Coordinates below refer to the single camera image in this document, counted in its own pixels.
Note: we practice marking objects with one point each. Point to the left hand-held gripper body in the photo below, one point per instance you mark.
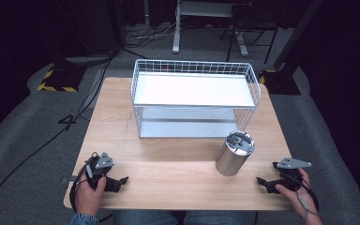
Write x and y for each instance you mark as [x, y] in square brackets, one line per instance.
[100, 170]

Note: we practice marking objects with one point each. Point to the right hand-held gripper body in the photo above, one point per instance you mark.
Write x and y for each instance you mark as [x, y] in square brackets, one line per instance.
[290, 175]

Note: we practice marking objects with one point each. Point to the person's right hand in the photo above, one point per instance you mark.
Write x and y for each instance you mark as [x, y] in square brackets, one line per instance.
[296, 200]

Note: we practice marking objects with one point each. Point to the person's left hand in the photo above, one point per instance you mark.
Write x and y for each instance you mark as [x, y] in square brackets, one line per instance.
[87, 200]

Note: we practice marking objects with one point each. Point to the silver metal canister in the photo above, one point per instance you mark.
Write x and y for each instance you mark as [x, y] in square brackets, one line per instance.
[231, 159]

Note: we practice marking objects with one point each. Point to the person's legs in jeans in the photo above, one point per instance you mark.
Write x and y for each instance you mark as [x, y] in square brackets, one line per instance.
[143, 218]

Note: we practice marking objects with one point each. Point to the black yellow-striped stand base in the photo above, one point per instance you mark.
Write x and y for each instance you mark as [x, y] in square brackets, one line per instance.
[61, 78]
[281, 82]

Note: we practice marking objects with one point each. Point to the black metal chair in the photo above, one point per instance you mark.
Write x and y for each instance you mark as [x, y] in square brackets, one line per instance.
[253, 25]

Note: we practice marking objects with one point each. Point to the grey slanted metal post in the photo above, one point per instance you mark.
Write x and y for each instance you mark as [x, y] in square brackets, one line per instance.
[296, 34]

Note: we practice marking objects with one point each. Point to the white metal desk frame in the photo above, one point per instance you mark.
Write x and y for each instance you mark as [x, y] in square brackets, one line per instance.
[177, 31]

